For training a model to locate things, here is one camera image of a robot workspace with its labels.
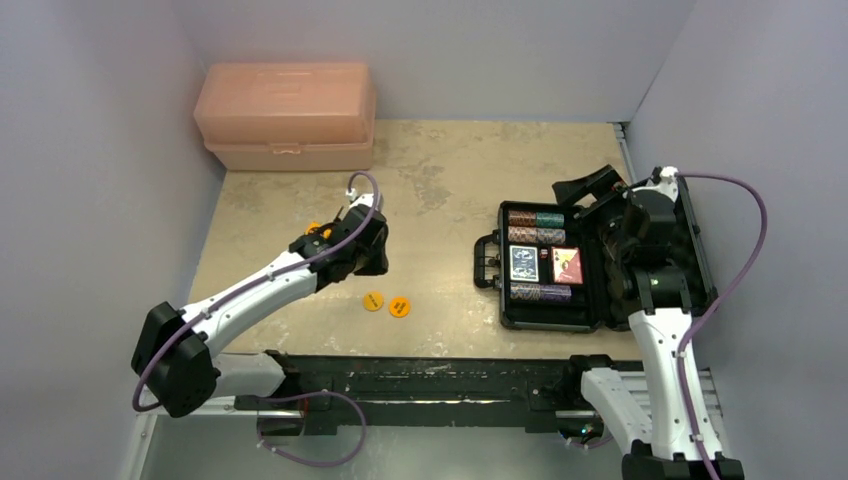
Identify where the yellow big blind button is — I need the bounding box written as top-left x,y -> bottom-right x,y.
362,291 -> 385,312

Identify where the orange small blind button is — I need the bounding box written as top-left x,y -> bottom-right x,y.
388,296 -> 411,318

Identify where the green poker chip stack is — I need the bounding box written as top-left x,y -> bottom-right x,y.
535,212 -> 565,229

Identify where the orange poker chip stack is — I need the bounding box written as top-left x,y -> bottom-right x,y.
507,210 -> 537,228

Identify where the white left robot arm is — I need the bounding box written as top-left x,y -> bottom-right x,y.
131,194 -> 388,418

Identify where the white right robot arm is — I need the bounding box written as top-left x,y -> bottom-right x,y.
553,166 -> 744,479

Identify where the black poker set case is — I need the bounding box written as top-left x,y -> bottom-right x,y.
473,167 -> 718,333

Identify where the yellow tape measure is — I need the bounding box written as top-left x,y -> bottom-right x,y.
305,222 -> 334,239

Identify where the red playing card deck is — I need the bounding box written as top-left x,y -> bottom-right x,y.
551,248 -> 584,285

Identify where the blue orange chip row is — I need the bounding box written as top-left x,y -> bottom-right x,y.
507,226 -> 567,245

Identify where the blue playing card deck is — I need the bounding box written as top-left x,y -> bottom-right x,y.
509,245 -> 539,283

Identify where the blue purple chip row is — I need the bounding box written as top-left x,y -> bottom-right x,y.
509,283 -> 572,303

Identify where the pink plastic storage box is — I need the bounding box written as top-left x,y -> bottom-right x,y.
193,62 -> 377,172

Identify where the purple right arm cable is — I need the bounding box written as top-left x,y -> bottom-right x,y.
563,172 -> 770,480

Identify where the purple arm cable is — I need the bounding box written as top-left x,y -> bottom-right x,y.
131,171 -> 382,469
563,172 -> 770,480

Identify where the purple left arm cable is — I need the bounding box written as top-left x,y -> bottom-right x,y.
131,171 -> 382,469

